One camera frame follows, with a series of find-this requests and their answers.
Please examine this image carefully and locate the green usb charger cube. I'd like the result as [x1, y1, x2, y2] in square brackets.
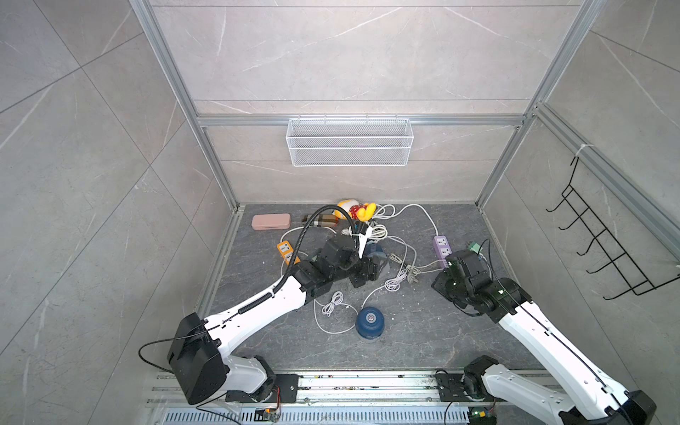
[468, 243, 483, 255]

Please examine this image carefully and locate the blue meat grinder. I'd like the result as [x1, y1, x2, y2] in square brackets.
[355, 306, 385, 340]
[363, 243, 389, 267]

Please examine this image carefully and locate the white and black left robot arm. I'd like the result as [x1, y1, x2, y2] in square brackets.
[165, 204, 382, 406]

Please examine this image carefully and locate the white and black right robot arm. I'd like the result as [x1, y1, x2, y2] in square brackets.
[432, 250, 656, 424]

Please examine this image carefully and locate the purple power strip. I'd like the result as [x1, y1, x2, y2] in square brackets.
[433, 235, 453, 268]

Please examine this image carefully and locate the brown plaid pouch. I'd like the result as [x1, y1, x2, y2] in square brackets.
[301, 214, 340, 228]

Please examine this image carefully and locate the yellow duck plush toy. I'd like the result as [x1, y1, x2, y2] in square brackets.
[338, 199, 377, 222]

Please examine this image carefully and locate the orange power strip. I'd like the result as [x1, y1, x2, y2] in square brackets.
[276, 241, 294, 265]

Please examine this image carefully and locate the pink rectangular case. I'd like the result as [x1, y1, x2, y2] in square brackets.
[251, 214, 291, 231]

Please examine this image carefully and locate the white coiled usb cable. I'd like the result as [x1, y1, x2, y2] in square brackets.
[312, 289, 361, 336]

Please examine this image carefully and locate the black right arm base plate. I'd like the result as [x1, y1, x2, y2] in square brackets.
[433, 369, 497, 402]

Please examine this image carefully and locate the white wire mesh basket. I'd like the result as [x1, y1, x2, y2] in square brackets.
[286, 118, 414, 168]

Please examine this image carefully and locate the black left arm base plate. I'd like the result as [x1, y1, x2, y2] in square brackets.
[225, 374, 300, 403]

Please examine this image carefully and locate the black wire hook rack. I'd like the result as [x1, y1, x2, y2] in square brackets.
[545, 156, 679, 301]

